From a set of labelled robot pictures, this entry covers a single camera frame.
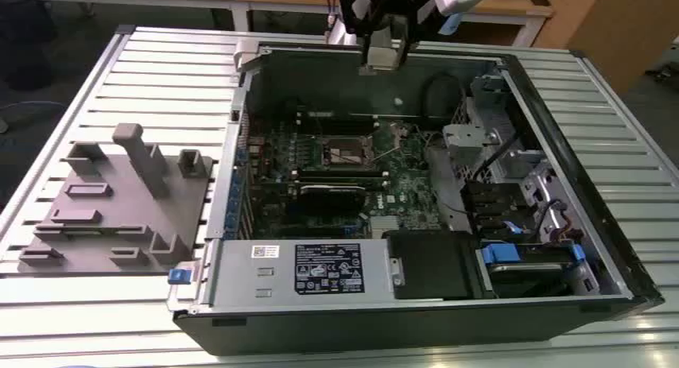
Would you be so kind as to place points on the hard disk in blue carrier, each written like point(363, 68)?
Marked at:
point(500, 254)

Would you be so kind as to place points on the black chair base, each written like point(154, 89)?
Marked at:
point(668, 72)

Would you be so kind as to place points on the wooden cabinet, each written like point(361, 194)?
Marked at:
point(625, 26)

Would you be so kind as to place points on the green RAM stick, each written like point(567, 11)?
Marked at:
point(339, 181)

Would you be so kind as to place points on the grey parts rack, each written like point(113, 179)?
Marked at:
point(126, 209)

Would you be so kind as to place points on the small silver heat sink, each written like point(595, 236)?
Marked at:
point(384, 223)

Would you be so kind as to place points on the black plastic shroud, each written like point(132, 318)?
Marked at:
point(435, 264)

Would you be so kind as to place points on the black graphics card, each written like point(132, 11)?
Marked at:
point(328, 203)

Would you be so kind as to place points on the silver metal drive cage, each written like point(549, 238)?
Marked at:
point(488, 109)

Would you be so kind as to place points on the black PC case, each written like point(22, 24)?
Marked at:
point(371, 332)

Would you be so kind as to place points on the blue case latch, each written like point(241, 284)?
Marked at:
point(178, 276)

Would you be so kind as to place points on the silver metal bracket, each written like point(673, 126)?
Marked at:
point(467, 135)

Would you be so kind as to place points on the silver power supply unit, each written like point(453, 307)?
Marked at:
point(238, 272)

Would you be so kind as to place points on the green motherboard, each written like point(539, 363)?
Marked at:
point(413, 185)

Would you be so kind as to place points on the black office chair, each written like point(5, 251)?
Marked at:
point(26, 46)

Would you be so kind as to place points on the round coin battery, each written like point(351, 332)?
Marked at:
point(404, 132)

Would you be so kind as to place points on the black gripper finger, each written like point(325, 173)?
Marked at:
point(365, 42)
point(404, 50)

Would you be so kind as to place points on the CPU socket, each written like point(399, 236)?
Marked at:
point(344, 151)

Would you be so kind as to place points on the black RAM slot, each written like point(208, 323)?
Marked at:
point(333, 120)
point(333, 132)
point(333, 124)
point(333, 128)

